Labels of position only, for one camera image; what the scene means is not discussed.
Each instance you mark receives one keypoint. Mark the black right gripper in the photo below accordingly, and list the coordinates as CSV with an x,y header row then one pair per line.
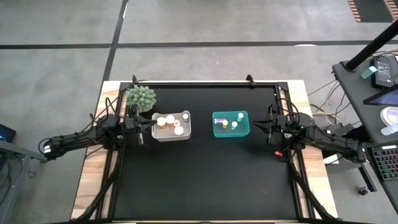
x,y
278,124

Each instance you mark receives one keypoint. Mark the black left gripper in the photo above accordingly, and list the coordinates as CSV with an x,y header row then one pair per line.
x,y
132,124

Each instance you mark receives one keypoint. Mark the orange pill bottle white cap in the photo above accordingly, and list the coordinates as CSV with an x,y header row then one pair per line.
x,y
161,121
178,130

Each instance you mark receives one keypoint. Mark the large orange pill bottle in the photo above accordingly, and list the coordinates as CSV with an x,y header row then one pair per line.
x,y
170,119

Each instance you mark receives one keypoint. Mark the small clear white-capped bottle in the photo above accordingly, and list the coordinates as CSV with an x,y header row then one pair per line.
x,y
177,123

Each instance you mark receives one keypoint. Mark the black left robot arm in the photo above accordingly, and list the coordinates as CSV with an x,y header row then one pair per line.
x,y
77,138

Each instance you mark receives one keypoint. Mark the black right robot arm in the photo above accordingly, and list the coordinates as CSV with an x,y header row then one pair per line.
x,y
326,140

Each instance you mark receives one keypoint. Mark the teal plastic bin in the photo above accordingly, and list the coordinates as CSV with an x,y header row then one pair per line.
x,y
242,131

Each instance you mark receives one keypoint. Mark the white plastic bin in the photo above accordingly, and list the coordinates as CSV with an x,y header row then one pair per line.
x,y
168,136

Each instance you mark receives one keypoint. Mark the green succulent plant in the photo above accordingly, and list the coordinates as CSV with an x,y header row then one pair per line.
x,y
141,98

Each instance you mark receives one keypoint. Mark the small red tag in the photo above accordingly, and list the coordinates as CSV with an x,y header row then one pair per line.
x,y
278,153

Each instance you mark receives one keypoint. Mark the white paper sheet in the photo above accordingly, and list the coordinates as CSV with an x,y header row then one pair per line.
x,y
330,159

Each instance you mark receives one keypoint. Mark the grey side desk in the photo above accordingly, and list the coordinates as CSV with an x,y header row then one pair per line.
x,y
351,90

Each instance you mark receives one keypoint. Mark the small teal box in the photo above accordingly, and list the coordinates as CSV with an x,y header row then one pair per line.
x,y
368,72

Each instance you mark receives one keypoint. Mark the black caster wheel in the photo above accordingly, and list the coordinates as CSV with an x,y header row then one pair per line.
x,y
363,190

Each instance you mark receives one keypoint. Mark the dark tablet screen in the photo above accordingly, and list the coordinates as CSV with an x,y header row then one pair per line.
x,y
385,98

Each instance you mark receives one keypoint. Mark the pale white object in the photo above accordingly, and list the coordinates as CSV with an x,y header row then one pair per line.
x,y
390,129

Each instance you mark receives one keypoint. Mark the white tape roll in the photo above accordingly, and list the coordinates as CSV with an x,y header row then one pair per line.
x,y
391,115

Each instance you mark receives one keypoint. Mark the black backlit keyboard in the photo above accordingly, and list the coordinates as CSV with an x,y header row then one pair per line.
x,y
387,163

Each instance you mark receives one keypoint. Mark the black slanted pole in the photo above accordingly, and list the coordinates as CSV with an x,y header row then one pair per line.
x,y
370,49

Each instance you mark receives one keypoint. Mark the black power adapter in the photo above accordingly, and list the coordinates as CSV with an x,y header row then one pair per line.
x,y
384,71

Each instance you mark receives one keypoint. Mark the grey metal cart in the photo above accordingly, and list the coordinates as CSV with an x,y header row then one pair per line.
x,y
15,155

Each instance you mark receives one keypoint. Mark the blue lit device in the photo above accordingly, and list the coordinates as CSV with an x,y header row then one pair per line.
x,y
6,133

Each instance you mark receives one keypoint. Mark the black mat striped border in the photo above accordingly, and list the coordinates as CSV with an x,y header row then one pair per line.
x,y
371,9

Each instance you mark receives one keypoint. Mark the black frame clamp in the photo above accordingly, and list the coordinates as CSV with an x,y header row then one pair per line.
x,y
134,79
250,79

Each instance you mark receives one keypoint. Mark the black aluminium table frame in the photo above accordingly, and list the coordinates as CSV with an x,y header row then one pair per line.
x,y
199,84

